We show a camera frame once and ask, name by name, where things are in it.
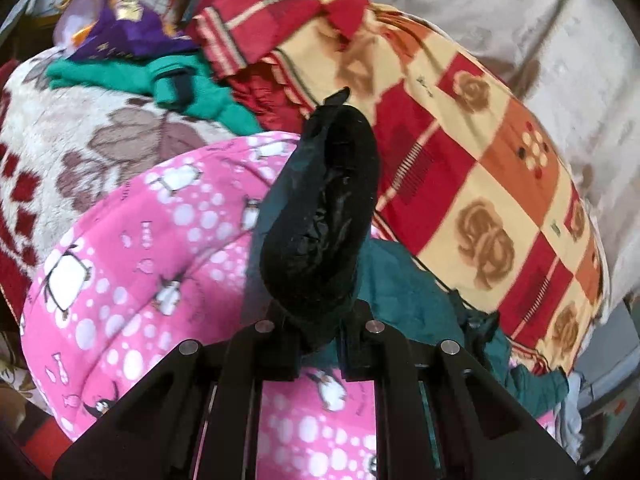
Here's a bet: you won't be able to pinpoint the pink penguin print blanket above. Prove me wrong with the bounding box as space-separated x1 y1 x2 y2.
20 130 566 480

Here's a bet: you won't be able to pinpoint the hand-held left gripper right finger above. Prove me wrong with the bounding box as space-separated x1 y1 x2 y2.
339 299 586 480

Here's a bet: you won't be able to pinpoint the white cloth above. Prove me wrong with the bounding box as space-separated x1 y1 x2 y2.
547 370 603 463

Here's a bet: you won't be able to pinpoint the dark teal black-lined garment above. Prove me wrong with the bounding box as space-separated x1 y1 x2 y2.
239 87 571 417

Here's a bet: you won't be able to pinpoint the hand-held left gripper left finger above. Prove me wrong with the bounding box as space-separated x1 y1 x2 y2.
52 304 304 480

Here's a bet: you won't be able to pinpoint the red yellow checked rose blanket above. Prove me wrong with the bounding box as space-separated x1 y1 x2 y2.
169 0 609 377

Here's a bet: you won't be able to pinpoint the purple cloth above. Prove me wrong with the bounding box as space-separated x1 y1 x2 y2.
64 0 202 64

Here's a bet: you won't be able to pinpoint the beige floral plush blanket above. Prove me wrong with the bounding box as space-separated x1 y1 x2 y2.
0 47 253 323

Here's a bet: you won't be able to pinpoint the green garment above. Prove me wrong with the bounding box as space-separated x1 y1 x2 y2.
46 52 264 137

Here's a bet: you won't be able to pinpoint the grey-white sheet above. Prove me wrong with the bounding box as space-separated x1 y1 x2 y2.
337 0 640 321

